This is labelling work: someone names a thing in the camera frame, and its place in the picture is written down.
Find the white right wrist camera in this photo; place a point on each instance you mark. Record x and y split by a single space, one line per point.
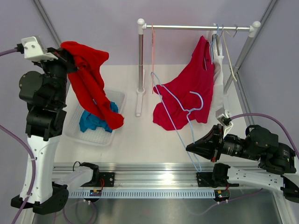
223 116

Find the white slotted cable duct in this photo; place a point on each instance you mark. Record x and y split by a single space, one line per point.
143 193

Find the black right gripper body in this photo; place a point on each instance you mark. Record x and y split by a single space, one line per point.
221 143

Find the black left mount plate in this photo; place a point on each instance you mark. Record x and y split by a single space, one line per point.
105 178

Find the light blue wire hanger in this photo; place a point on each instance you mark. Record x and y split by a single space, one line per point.
170 113

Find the crimson t shirt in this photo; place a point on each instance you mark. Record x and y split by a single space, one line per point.
197 76

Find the black right mount plate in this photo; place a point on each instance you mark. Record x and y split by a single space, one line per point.
209 179

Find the metal clothes rack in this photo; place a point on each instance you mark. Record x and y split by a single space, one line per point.
142 26

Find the white t shirt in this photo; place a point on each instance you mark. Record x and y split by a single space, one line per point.
218 95

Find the pink wire hanger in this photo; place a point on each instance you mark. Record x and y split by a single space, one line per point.
153 56

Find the red t shirt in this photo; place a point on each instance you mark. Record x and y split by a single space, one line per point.
87 81

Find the blue t shirt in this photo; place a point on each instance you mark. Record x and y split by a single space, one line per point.
98 113

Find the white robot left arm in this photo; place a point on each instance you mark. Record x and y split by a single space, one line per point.
45 96

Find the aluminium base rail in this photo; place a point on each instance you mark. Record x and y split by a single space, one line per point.
182 176

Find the black mount plate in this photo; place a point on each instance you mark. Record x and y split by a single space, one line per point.
105 178
209 179

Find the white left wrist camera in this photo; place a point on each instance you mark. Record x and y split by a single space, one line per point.
34 50

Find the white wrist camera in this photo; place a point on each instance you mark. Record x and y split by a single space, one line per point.
34 50
223 116

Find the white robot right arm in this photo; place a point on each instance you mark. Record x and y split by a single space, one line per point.
278 161

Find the cream wire hanger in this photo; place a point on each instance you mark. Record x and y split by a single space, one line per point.
229 59

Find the white plastic basket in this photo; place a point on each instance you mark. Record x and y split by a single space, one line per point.
97 128

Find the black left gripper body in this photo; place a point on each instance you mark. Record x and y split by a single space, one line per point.
60 66

